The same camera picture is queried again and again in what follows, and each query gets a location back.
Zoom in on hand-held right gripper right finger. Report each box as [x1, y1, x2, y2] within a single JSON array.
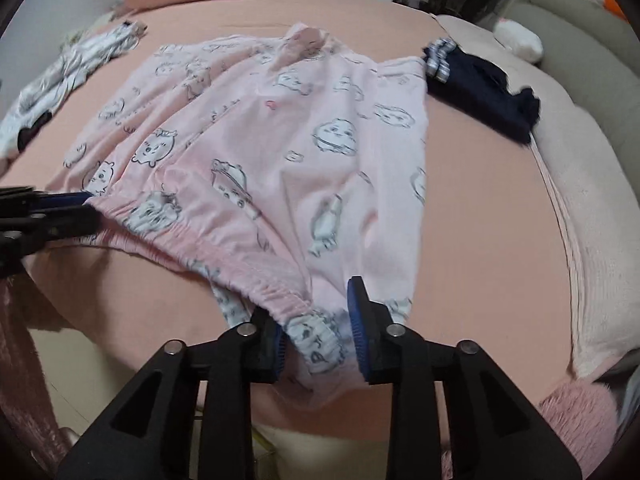
[[346, 276, 583, 480]]

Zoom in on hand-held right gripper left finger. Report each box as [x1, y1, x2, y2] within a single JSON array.
[[57, 305, 288, 480]]

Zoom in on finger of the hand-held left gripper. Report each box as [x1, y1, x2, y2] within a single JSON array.
[[0, 206, 102, 278], [0, 186, 95, 211]]

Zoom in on pink cartoon print pants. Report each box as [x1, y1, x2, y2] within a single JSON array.
[[62, 22, 431, 406]]

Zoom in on white printed garment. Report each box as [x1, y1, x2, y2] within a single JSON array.
[[0, 21, 148, 158]]

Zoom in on bed with peach sheet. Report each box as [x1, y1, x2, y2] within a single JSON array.
[[0, 0, 581, 436]]

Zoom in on mauve fuzzy cloth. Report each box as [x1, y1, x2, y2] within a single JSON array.
[[0, 275, 68, 461]]

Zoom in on pink fuzzy cloth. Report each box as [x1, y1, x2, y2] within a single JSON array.
[[537, 380, 621, 461]]

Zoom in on navy garment with striped trim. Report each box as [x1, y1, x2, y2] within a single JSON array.
[[422, 37, 541, 145]]

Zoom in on white plush toy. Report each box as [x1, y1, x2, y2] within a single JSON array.
[[492, 17, 544, 63]]

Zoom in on grey-green padded headboard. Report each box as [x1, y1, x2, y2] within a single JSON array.
[[500, 0, 640, 161]]

